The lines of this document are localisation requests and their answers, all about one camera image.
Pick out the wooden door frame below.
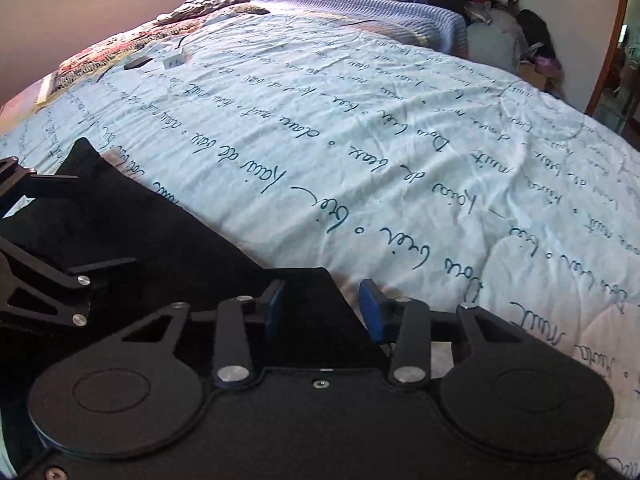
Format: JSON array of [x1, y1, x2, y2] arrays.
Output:
[[582, 0, 640, 121]]

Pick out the white script-printed quilt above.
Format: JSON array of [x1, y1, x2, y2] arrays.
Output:
[[0, 10, 640, 480]]

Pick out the cardboard box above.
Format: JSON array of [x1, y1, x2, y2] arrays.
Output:
[[517, 60, 556, 91]]

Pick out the black backpack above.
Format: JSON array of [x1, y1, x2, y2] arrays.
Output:
[[515, 9, 558, 61]]

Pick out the black pants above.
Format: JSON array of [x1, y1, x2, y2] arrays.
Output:
[[0, 137, 388, 371]]

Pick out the patterned bedsheet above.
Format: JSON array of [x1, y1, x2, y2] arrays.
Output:
[[35, 20, 166, 106]]

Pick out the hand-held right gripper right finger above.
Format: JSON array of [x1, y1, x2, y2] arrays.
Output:
[[359, 280, 563, 390]]

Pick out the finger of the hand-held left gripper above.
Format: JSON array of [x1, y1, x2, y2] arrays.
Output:
[[0, 237, 138, 328], [0, 156, 79, 218]]

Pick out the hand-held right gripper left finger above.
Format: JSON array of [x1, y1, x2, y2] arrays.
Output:
[[85, 280, 286, 390]]

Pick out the blue knit blanket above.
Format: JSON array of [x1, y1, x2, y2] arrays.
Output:
[[165, 0, 471, 58]]

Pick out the grey striped cloth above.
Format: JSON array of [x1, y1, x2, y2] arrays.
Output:
[[157, 0, 271, 23]]

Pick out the grey cloth bundle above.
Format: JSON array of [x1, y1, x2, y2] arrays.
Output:
[[465, 7, 531, 76]]

